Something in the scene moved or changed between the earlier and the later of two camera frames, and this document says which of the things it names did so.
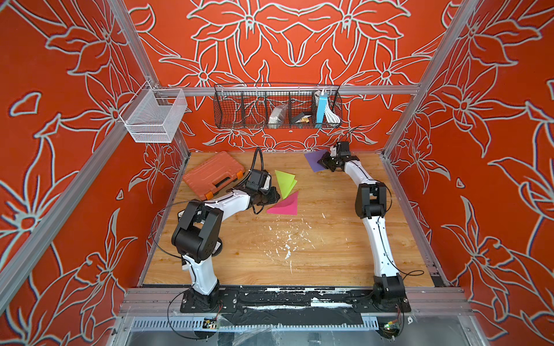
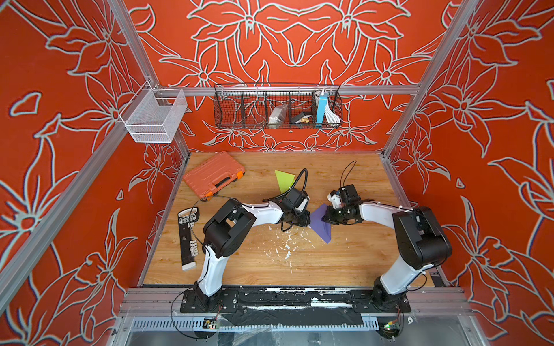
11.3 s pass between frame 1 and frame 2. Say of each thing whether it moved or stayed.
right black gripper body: moved
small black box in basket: stayed
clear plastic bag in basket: stayed
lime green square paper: stayed
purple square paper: moved
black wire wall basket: stayed
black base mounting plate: stayed
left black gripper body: moved
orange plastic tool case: stayed
